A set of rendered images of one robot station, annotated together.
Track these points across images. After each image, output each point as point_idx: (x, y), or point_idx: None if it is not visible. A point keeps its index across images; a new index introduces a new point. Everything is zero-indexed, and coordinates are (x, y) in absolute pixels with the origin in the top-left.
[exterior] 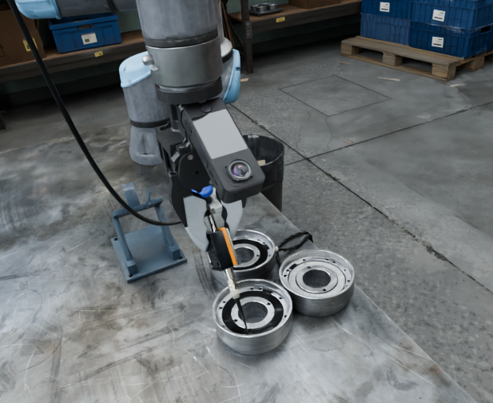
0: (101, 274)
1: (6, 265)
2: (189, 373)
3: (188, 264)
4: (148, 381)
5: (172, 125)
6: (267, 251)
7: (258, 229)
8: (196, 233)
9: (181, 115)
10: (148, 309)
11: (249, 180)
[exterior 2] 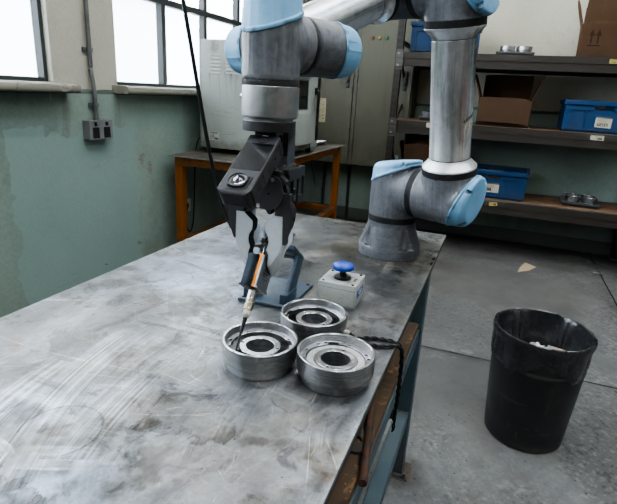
0: (233, 289)
1: (202, 260)
2: (186, 356)
3: None
4: (164, 344)
5: None
6: None
7: (367, 323)
8: (240, 247)
9: None
10: (223, 317)
11: (237, 188)
